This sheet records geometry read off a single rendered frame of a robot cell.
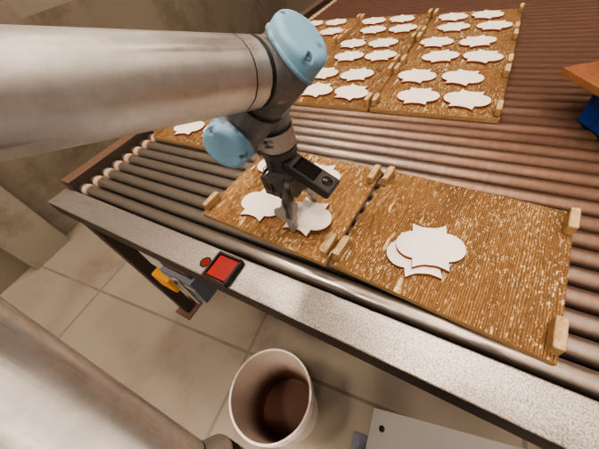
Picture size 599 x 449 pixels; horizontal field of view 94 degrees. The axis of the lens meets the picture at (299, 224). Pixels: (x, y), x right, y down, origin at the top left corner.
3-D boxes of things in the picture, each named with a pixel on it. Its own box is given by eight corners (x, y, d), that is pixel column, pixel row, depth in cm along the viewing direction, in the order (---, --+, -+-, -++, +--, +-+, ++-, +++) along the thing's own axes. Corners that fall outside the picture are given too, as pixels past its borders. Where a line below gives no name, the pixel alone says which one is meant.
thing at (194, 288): (209, 312, 90) (182, 284, 76) (180, 296, 96) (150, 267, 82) (231, 283, 96) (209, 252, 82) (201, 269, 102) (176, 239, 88)
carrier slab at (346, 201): (325, 267, 64) (324, 264, 63) (204, 216, 83) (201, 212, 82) (382, 174, 81) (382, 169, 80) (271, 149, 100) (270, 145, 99)
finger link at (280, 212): (278, 226, 71) (278, 191, 67) (298, 232, 69) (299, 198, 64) (271, 231, 69) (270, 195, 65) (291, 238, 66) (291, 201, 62)
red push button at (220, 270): (225, 284, 67) (224, 281, 66) (208, 276, 69) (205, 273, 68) (241, 265, 70) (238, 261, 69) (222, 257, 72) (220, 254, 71)
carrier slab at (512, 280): (553, 367, 45) (558, 364, 44) (330, 266, 64) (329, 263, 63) (571, 218, 61) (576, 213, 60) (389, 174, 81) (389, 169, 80)
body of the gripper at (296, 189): (283, 176, 70) (270, 133, 62) (313, 183, 66) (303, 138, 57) (266, 196, 67) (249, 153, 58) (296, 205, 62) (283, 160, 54)
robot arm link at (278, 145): (299, 118, 54) (275, 142, 50) (304, 139, 57) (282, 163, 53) (269, 115, 58) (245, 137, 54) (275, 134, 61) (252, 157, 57)
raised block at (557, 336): (558, 357, 44) (567, 352, 42) (544, 351, 45) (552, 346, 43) (562, 324, 47) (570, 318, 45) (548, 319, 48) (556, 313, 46)
